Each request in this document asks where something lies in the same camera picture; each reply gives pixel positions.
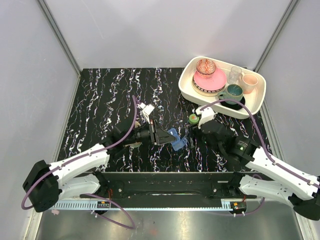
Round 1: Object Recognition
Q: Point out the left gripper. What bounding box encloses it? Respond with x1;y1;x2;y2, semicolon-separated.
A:
123;119;177;147

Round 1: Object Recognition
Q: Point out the blue pill organizer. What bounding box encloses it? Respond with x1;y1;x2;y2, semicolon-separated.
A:
171;129;188;152

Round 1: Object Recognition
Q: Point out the green pill bottle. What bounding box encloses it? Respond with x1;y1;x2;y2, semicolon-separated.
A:
188;113;200;124

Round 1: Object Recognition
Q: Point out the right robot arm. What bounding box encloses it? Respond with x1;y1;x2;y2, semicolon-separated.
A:
188;120;320;221

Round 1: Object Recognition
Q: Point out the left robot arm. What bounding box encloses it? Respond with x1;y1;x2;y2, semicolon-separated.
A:
21;120;176;213

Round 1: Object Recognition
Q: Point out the black marble mat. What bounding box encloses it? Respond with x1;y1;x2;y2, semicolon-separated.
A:
56;67;277;173

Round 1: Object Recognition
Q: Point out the cream floral mug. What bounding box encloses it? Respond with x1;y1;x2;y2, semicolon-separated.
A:
129;121;142;149

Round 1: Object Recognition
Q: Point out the cream striped plate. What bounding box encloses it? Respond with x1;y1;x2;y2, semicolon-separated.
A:
191;78;226;97

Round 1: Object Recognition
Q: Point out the black saucer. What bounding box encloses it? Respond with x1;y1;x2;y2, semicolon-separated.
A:
220;96;246;111

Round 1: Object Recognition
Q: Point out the white serving tray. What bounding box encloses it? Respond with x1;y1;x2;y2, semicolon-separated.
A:
178;56;267;115

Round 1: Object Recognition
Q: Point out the teal ceramic mug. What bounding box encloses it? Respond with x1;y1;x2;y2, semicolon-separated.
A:
218;84;244;102

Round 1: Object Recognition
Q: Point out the patterned small bowl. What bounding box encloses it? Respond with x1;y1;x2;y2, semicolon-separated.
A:
196;58;217;77

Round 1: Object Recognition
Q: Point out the clear glass cup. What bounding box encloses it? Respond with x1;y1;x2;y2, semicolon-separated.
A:
227;66;242;85

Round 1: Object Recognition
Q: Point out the pink mug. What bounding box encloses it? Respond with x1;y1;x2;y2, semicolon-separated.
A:
241;74;258;94

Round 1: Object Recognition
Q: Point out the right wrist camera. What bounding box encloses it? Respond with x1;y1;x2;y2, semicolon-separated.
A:
195;106;217;129

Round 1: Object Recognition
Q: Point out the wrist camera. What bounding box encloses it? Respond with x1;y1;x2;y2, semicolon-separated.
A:
195;106;217;129
138;103;155;124

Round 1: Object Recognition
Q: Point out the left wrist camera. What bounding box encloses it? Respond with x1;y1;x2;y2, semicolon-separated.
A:
138;103;155;124

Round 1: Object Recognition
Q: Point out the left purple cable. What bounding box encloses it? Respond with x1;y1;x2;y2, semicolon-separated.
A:
21;95;148;230

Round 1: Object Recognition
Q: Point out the purple cable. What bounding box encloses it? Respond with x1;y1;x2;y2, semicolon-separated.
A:
21;95;148;230
199;99;320;217

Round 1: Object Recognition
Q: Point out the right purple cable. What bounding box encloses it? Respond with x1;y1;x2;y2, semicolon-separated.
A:
199;99;320;217

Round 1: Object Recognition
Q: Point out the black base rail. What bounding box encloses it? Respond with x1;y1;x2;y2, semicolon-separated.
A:
93;172;245;200

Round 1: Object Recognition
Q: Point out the slotted cable duct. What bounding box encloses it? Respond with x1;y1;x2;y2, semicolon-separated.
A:
50;195;242;211

